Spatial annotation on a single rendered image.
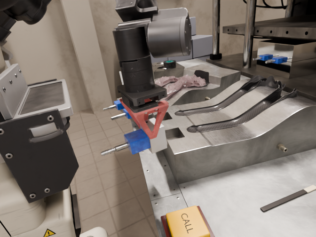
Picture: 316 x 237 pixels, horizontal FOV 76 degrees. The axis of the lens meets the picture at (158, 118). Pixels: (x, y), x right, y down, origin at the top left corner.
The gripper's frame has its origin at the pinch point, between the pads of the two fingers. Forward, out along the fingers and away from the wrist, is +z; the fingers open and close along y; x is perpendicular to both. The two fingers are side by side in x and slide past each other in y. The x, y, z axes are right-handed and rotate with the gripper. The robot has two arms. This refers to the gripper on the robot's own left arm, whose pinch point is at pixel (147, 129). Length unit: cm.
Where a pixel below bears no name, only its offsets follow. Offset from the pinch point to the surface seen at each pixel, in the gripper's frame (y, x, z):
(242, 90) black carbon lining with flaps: 10.0, -37.7, 3.7
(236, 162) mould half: -6.4, -18.9, 13.4
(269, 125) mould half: -7.5, -28.0, 5.8
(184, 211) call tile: -12.5, 0.0, 11.8
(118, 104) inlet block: 41.5, -3.9, 8.4
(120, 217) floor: 65, 7, 94
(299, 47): 30, -98, 2
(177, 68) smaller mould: 74, -52, 9
